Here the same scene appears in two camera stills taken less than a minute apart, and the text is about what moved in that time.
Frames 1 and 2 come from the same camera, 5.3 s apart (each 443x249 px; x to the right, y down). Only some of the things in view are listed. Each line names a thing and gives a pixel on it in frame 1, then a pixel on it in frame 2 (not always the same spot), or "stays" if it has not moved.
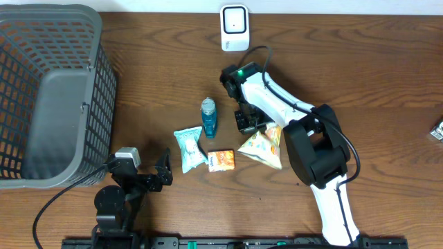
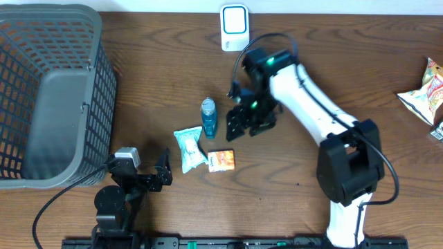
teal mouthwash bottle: x=210 y=116 stays
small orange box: x=222 y=160 stays
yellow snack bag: x=266 y=147 → x=427 y=100
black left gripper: x=165 y=170 stays
